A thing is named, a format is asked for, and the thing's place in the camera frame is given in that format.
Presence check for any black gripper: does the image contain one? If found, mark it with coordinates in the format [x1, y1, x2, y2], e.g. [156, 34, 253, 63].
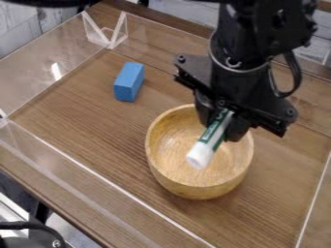
[174, 53, 299, 142]

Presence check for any light wooden bowl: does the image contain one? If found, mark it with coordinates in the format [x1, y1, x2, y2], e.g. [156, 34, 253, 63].
[144, 104, 255, 200]

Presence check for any clear acrylic tray wall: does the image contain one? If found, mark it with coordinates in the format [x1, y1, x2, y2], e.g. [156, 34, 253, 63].
[0, 4, 331, 248]

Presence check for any green expo marker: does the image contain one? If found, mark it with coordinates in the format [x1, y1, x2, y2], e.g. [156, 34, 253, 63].
[186, 109, 233, 170]

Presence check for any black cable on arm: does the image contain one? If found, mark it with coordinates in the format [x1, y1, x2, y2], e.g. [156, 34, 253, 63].
[269, 49, 305, 100]

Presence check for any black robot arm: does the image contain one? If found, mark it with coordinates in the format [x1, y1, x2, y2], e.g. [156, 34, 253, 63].
[175, 0, 318, 142]

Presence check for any black equipment with cable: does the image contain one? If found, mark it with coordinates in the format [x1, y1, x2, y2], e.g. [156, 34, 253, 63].
[0, 221, 74, 248]

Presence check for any blue rectangular block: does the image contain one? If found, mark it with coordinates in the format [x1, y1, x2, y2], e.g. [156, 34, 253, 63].
[114, 62, 146, 102]

